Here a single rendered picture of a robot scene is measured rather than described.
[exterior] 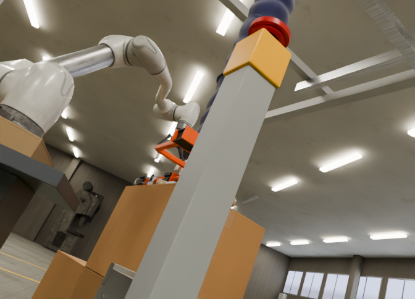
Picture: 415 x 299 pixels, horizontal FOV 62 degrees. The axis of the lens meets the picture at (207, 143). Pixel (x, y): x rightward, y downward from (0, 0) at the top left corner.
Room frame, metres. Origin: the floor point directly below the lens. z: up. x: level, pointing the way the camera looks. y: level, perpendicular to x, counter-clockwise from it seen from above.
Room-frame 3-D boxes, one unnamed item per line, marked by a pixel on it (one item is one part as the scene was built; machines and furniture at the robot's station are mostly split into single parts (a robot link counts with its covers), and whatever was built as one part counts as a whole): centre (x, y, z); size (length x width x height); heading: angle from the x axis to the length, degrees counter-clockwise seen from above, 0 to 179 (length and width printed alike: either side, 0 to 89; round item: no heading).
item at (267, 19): (0.46, -0.02, 1.02); 0.07 x 0.07 x 0.04
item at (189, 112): (1.90, 0.18, 1.53); 0.13 x 0.11 x 0.16; 63
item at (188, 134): (1.15, 0.07, 1.07); 0.09 x 0.08 x 0.05; 117
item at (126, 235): (1.54, -0.03, 0.74); 0.60 x 0.40 x 0.40; 28
